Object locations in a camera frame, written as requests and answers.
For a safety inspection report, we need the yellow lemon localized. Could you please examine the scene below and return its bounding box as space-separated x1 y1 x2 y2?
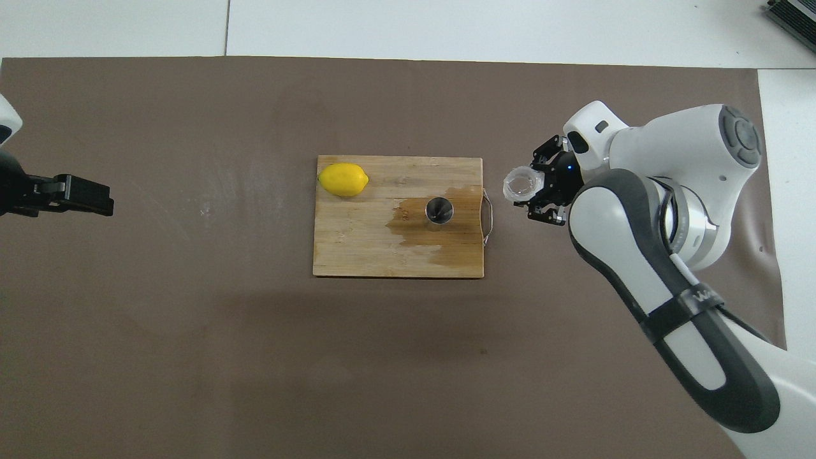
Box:
317 163 370 198

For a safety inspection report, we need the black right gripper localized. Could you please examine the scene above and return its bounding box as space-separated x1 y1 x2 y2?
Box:
513 134 585 228

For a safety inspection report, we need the grey ribbed metal device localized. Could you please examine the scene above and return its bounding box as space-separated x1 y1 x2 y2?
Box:
764 0 816 53

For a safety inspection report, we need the clear faceted glass cup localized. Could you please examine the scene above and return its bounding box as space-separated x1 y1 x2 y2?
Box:
502 166 546 203

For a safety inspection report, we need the brown paper table mat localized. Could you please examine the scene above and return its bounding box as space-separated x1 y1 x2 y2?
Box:
0 56 788 459

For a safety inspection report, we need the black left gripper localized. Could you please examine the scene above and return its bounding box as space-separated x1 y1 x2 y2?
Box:
0 148 115 218

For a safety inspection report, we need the steel double jigger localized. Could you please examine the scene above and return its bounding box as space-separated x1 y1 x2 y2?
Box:
425 196 455 225

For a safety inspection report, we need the wooden cutting board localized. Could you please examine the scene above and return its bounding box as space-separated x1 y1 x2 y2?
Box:
312 155 495 279

